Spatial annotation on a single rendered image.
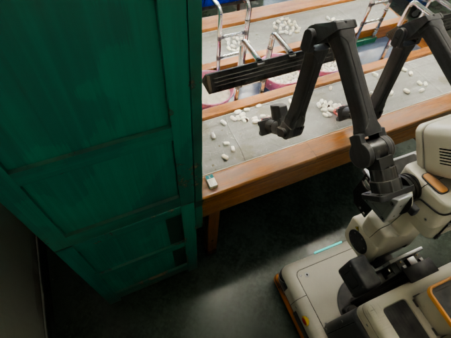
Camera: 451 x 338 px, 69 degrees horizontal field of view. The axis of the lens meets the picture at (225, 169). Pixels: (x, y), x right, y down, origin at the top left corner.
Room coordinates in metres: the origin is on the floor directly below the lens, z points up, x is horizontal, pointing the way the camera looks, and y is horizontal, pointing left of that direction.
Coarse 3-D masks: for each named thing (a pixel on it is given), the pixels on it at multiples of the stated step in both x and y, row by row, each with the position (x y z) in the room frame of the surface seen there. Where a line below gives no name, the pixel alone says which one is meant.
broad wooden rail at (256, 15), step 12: (300, 0) 2.28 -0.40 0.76; (312, 0) 2.30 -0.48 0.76; (324, 0) 2.31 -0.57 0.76; (336, 0) 2.33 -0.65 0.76; (348, 0) 2.37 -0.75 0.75; (240, 12) 2.06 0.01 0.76; (252, 12) 2.07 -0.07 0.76; (264, 12) 2.09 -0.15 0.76; (276, 12) 2.10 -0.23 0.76; (288, 12) 2.13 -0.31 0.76; (204, 24) 1.88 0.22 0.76; (216, 24) 1.90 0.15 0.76; (228, 24) 1.91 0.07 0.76; (240, 24) 1.96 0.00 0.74
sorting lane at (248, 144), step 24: (408, 72) 1.65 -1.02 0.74; (432, 72) 1.67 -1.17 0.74; (312, 96) 1.36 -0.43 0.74; (336, 96) 1.38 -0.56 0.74; (408, 96) 1.44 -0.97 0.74; (432, 96) 1.46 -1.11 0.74; (216, 120) 1.12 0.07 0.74; (240, 120) 1.14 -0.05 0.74; (312, 120) 1.19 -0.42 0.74; (216, 144) 0.97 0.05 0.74; (240, 144) 0.98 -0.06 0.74; (264, 144) 1.00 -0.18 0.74; (288, 144) 1.01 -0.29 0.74; (216, 168) 0.83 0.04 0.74
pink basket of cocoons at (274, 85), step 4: (264, 56) 1.62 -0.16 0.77; (272, 56) 1.65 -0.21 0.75; (268, 80) 1.42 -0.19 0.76; (268, 84) 1.44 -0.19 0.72; (272, 84) 1.42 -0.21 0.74; (276, 84) 1.42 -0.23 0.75; (280, 84) 1.41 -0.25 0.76; (284, 84) 1.40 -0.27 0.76; (288, 84) 1.42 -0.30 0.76; (268, 88) 1.45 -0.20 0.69; (272, 88) 1.43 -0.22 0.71; (276, 88) 1.43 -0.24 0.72
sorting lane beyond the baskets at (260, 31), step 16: (368, 0) 2.42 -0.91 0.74; (288, 16) 2.11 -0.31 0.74; (304, 16) 2.13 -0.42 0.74; (320, 16) 2.15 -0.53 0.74; (336, 16) 2.17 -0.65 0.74; (352, 16) 2.19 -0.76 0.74; (368, 16) 2.21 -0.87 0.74; (208, 32) 1.84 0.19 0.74; (224, 32) 1.86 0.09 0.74; (256, 32) 1.89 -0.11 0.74; (208, 48) 1.68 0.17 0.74; (224, 48) 1.70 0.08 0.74; (256, 48) 1.73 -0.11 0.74
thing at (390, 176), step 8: (392, 168) 0.54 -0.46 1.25; (376, 176) 0.53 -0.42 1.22; (384, 176) 0.53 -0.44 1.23; (392, 176) 0.53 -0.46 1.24; (400, 176) 0.53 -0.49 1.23; (376, 184) 0.51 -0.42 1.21; (384, 184) 0.51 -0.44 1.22; (392, 184) 0.51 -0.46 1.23; (400, 184) 0.51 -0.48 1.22; (368, 192) 0.51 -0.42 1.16; (376, 192) 0.50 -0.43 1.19; (384, 192) 0.49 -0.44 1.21; (392, 192) 0.49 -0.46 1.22; (400, 192) 0.49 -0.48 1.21; (408, 192) 0.50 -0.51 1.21; (368, 200) 0.49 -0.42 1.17; (376, 200) 0.47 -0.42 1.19; (384, 200) 0.46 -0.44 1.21
